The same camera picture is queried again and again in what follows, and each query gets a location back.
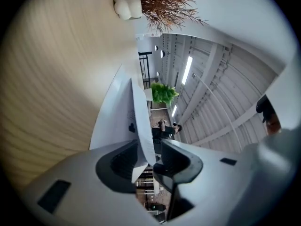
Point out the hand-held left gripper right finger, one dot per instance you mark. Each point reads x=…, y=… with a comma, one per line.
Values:
x=207, y=187

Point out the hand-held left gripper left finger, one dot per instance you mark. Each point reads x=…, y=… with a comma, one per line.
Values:
x=84, y=196

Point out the white book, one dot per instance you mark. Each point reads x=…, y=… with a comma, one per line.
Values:
x=117, y=116

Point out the white shelf unit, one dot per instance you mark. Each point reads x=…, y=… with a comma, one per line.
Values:
x=148, y=180

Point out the short ceiling light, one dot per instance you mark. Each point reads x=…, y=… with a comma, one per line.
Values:
x=174, y=111

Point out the green leafy plant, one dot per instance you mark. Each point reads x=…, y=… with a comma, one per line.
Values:
x=163, y=93

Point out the long ceiling light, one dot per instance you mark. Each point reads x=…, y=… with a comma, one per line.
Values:
x=187, y=69

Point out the black metal rack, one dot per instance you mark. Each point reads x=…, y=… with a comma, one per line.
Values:
x=144, y=67

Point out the round pendant lamp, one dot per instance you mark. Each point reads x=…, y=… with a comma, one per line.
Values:
x=162, y=54
x=156, y=48

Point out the dried brown plant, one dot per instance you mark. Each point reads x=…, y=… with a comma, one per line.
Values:
x=167, y=5

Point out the white bubble-shaped vase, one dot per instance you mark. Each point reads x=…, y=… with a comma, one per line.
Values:
x=128, y=5

